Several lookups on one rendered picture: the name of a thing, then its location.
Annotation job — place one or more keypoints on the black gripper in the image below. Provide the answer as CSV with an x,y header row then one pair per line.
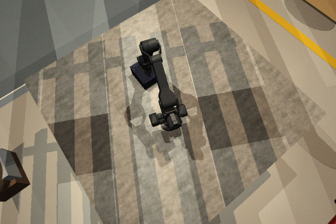
x,y
158,119

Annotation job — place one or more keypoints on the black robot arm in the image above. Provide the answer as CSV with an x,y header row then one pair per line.
x,y
167,99

